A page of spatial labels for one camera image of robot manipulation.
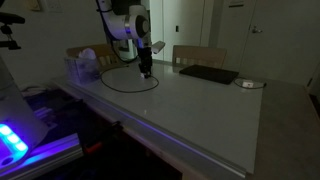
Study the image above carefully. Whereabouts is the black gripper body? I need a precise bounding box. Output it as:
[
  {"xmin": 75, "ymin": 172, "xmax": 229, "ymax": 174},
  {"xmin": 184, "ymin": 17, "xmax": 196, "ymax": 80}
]
[{"xmin": 138, "ymin": 47, "xmax": 152, "ymax": 71}]

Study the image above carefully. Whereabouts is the black phone charger cable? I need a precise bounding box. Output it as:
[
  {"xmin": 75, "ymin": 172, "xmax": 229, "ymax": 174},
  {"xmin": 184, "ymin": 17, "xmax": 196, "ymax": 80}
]
[{"xmin": 100, "ymin": 64, "xmax": 160, "ymax": 94}]

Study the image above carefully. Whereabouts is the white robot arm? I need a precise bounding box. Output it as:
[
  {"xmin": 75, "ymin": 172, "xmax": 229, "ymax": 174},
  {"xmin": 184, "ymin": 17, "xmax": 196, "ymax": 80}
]
[{"xmin": 96, "ymin": 0, "xmax": 152, "ymax": 78}]

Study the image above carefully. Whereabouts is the left wooden chair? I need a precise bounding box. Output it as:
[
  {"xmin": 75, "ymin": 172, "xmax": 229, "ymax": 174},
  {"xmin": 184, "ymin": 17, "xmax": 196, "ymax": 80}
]
[{"xmin": 66, "ymin": 44, "xmax": 120, "ymax": 67}]

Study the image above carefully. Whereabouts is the clear plastic tissue box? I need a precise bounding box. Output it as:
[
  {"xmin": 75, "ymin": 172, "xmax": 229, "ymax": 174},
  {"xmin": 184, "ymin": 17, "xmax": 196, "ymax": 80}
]
[{"xmin": 64, "ymin": 48, "xmax": 100, "ymax": 85}]

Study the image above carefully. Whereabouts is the black laptop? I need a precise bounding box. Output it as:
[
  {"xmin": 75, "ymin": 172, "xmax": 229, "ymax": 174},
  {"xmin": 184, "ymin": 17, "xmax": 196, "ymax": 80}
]
[{"xmin": 179, "ymin": 65, "xmax": 239, "ymax": 85}]

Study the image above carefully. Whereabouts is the white device with blue lights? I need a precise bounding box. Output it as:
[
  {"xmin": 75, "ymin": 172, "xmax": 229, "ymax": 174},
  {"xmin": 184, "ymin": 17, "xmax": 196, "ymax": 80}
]
[{"xmin": 0, "ymin": 59, "xmax": 48, "ymax": 172}]

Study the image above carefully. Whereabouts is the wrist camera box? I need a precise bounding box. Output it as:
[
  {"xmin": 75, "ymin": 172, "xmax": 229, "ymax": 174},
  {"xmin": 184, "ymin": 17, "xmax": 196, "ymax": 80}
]
[{"xmin": 151, "ymin": 41, "xmax": 165, "ymax": 54}]

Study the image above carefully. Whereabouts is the white door with handle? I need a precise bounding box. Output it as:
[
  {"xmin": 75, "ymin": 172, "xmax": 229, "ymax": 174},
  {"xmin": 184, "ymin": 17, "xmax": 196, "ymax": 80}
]
[{"xmin": 241, "ymin": 0, "xmax": 320, "ymax": 86}]

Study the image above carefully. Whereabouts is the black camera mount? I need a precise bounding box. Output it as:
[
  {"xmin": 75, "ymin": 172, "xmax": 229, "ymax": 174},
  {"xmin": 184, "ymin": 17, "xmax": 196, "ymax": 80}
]
[{"xmin": 0, "ymin": 12, "xmax": 25, "ymax": 50}]

